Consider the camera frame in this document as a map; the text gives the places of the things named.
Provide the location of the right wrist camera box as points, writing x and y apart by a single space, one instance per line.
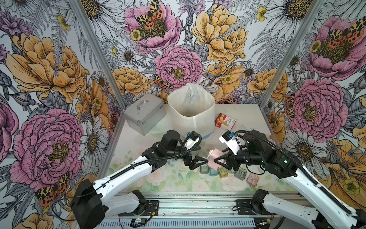
232 142

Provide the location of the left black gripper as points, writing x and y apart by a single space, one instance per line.
188 159

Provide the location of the translucent green shavings tray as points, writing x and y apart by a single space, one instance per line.
204 169

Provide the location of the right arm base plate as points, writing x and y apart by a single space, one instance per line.
247 207

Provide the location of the red white bandage box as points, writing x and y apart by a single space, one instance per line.
224 122

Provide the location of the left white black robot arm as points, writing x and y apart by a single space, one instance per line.
93 201

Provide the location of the translucent yellow shavings tray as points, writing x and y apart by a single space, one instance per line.
223 172

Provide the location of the pink translucent shavings tray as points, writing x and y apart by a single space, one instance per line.
252 180

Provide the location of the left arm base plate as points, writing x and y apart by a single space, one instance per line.
151 208

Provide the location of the grey translucent shavings tray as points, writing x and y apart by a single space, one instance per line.
241 174

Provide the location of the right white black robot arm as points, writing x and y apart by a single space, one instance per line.
327 211

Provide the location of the translucent blue shavings tray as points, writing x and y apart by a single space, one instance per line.
213 172

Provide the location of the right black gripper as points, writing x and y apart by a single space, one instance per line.
229 160

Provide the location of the white lined trash bin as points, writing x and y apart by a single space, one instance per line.
192 108

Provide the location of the silver aluminium case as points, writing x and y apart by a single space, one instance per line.
145 113

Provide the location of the pink pencil sharpener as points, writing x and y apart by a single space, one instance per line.
212 155

